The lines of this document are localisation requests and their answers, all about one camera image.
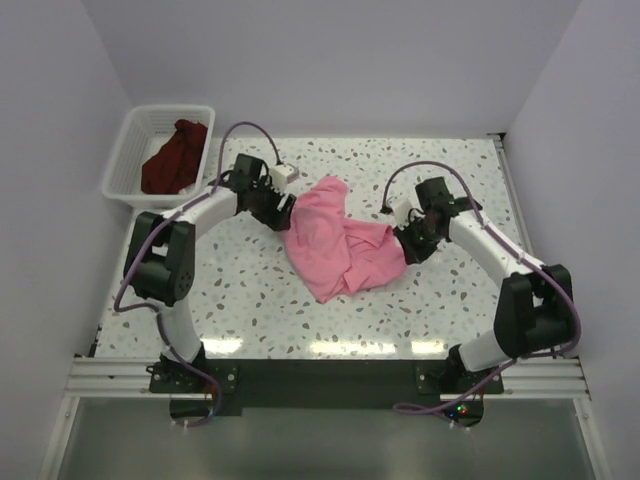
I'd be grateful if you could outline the pink t-shirt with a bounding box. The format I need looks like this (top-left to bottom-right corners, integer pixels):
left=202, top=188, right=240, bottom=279
left=281, top=176, right=407, bottom=304

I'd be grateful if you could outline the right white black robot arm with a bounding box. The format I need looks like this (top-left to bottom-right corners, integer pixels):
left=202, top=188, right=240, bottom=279
left=389, top=177, right=579, bottom=393

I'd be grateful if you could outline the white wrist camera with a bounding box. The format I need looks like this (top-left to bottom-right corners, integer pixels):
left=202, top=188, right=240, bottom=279
left=269, top=163, right=299, bottom=192
left=390, top=197, right=413, bottom=228

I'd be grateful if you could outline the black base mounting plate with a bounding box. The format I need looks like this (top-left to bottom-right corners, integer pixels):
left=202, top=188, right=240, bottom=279
left=146, top=359, right=504, bottom=425

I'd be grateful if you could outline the aluminium rail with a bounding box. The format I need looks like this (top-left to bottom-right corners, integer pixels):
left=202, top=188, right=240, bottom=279
left=487, top=130, right=556, bottom=351
left=63, top=358, right=591, bottom=400

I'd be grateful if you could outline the aluminium right side rail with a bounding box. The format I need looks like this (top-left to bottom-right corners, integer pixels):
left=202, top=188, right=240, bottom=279
left=487, top=130, right=556, bottom=351

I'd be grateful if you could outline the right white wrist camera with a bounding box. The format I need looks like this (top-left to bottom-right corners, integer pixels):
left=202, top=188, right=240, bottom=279
left=390, top=197, right=413, bottom=228

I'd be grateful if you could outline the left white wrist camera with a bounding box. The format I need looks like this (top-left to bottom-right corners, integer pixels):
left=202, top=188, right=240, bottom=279
left=269, top=163, right=299, bottom=192

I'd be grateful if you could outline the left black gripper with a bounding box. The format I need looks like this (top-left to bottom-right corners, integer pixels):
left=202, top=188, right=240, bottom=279
left=249, top=176, right=296, bottom=232

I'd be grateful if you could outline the white plastic laundry basket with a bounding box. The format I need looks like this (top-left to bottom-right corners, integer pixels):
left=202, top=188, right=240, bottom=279
left=102, top=104, right=216, bottom=210

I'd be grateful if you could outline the dark red t-shirt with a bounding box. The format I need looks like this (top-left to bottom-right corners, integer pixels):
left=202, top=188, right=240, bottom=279
left=141, top=119, right=208, bottom=195

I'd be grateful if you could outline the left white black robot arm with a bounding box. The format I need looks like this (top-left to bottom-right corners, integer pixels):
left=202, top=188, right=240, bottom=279
left=114, top=154, right=299, bottom=392

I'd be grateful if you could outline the aluminium front rail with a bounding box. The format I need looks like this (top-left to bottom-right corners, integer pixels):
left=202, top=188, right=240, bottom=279
left=63, top=358, right=591, bottom=400

